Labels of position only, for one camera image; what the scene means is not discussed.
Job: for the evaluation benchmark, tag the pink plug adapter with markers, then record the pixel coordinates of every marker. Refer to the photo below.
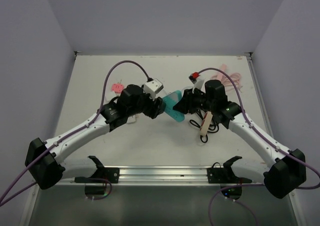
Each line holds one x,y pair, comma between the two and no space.
117,88

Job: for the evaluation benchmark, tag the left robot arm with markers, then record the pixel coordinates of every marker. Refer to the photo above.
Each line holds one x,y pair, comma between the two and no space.
47,161

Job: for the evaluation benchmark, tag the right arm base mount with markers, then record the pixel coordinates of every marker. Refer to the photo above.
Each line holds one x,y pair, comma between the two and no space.
223,174

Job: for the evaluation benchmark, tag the white usb-c charger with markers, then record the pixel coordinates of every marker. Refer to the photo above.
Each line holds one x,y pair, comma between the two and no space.
131,119

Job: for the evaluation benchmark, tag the aluminium front rail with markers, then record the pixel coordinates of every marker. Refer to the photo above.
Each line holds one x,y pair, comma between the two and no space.
162,176

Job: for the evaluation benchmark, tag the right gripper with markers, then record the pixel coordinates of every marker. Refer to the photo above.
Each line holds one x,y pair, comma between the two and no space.
187,104

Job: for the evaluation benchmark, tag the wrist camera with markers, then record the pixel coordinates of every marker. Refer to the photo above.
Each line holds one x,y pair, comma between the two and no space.
197,80
152,88

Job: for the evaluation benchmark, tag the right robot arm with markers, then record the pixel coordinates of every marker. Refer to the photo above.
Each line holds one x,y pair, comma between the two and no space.
283,170

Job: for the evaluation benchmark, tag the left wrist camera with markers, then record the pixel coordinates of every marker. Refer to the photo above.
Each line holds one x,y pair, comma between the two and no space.
152,88

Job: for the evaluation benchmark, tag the teal triangular power strip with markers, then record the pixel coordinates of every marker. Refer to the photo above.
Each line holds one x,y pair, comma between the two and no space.
171,99

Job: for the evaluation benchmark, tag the beige power strip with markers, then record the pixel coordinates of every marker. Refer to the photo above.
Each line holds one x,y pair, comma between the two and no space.
205,124

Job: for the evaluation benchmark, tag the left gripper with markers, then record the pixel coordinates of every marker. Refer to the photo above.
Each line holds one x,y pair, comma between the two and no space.
152,110

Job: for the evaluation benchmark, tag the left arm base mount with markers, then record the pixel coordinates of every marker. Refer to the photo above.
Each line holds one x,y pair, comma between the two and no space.
104,175

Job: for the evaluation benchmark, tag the pink power strip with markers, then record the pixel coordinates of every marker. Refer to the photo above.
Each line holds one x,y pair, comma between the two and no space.
220,74

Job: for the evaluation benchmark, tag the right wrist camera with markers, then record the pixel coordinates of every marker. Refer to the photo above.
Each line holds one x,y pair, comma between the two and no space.
197,80

